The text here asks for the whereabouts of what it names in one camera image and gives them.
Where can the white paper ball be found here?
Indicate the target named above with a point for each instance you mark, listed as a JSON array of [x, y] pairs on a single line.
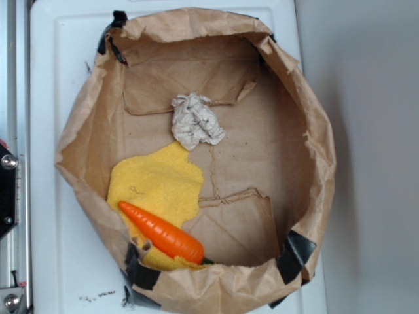
[[193, 121]]

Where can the yellow cloth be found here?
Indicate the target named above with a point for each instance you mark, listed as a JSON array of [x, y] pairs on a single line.
[[164, 183]]

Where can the brown paper bag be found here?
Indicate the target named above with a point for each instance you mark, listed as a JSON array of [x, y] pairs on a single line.
[[273, 172]]

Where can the orange plastic carrot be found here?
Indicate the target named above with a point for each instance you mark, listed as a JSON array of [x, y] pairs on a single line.
[[167, 237]]

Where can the black tape front right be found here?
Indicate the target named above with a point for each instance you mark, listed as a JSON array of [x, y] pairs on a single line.
[[294, 263]]

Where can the black tape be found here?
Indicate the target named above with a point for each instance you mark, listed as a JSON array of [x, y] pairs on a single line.
[[139, 276], [294, 263], [106, 41]]

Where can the black tape front left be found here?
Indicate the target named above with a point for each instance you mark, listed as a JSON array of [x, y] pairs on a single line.
[[139, 276]]

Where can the black tape back left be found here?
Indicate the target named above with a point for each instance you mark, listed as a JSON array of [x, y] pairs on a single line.
[[106, 41]]

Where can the black mounting bracket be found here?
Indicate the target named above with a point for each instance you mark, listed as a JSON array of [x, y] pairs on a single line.
[[9, 167]]

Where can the metal rail frame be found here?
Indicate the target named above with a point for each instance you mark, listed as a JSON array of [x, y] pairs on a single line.
[[16, 276]]

